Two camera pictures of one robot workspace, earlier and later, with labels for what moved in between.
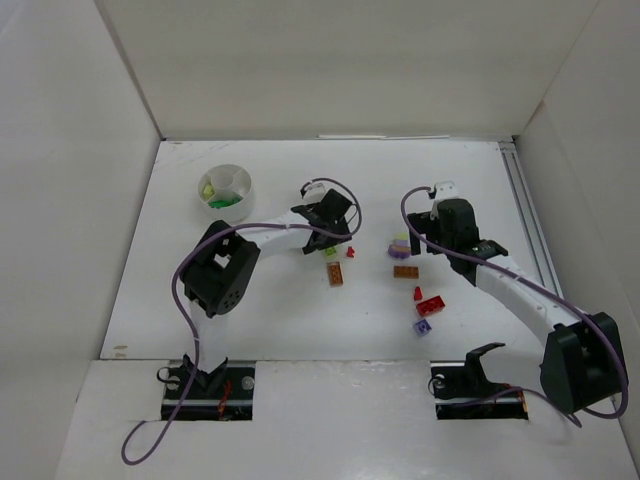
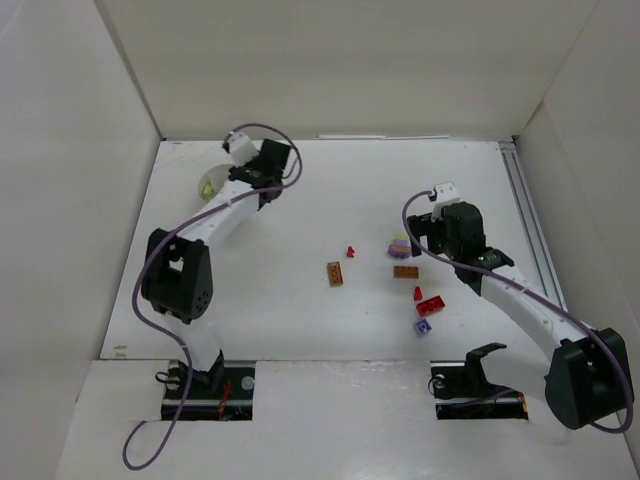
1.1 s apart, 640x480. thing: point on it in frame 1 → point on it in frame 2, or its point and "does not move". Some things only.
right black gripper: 422,232 does not move
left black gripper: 322,232 → 242,174
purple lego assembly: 402,248 does not move
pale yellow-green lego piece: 208,191 does not move
